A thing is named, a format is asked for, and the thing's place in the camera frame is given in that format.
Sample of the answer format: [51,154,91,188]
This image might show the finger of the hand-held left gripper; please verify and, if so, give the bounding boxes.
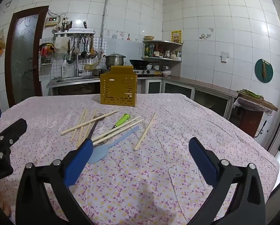
[0,118,28,146]

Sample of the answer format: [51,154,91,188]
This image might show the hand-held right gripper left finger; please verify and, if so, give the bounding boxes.
[16,139,100,225]

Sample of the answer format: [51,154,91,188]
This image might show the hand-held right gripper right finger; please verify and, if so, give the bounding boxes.
[188,137,266,225]

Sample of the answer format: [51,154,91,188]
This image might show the black handled metal spoon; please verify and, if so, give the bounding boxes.
[86,112,105,142]

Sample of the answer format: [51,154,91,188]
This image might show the green frog handle fork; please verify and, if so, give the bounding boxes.
[110,113,131,130]

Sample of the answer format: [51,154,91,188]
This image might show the yellow slotted utensil holder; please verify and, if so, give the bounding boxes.
[100,66,138,106]

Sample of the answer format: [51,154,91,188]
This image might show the row of hanging kitchen utensils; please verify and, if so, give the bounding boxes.
[68,34,98,64]

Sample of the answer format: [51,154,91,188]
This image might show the steel cups with utensils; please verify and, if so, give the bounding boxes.
[56,21,73,38]

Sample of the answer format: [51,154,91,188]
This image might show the person's left hand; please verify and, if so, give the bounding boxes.
[0,183,12,218]

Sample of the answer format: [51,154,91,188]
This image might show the pink floral tablecloth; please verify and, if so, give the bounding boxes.
[0,93,280,225]

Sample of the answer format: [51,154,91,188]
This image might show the brown frosted glass door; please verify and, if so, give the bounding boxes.
[4,5,49,108]

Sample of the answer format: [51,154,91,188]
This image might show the steel kitchen sink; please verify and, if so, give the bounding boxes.
[47,75,100,87]

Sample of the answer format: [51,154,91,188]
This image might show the white soap bottle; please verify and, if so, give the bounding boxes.
[61,58,69,78]

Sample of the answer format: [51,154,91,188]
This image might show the wooden cutting board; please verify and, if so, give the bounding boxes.
[235,92,278,113]

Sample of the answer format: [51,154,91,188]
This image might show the green vegetables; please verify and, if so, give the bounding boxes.
[239,89,263,99]

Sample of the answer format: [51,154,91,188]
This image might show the chrome faucet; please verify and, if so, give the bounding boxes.
[75,53,83,77]

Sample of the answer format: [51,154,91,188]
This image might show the stack of bowls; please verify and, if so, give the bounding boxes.
[154,64,172,77]

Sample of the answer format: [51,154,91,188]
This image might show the white hanging cloth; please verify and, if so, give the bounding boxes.
[54,37,71,54]

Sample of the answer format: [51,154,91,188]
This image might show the steel cooking pot with lid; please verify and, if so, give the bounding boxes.
[103,53,126,66]

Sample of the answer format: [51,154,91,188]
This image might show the steel gas stove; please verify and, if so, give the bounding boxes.
[133,66,154,76]

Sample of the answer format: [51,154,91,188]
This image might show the round green cutting board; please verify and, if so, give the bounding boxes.
[254,58,274,83]

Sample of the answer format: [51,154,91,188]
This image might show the grey corner shelf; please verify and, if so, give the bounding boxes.
[141,40,183,63]

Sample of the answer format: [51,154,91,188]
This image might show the black wok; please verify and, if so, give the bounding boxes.
[129,59,153,67]

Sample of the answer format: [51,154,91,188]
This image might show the row of condiment bottles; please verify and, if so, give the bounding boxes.
[144,43,181,60]

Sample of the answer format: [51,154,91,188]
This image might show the wire basket with cloths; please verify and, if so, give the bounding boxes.
[39,43,55,65]

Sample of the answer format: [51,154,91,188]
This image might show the yellow hose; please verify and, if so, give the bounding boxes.
[84,60,100,71]

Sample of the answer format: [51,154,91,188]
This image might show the beige switch box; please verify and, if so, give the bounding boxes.
[45,17,61,28]

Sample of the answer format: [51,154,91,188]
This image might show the steel wall rack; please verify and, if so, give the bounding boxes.
[54,28,96,38]

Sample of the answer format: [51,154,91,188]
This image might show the yellow wall calendar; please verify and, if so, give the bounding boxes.
[170,30,182,43]

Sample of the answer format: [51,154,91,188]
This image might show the grey wall pipe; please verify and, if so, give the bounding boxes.
[100,0,113,45]

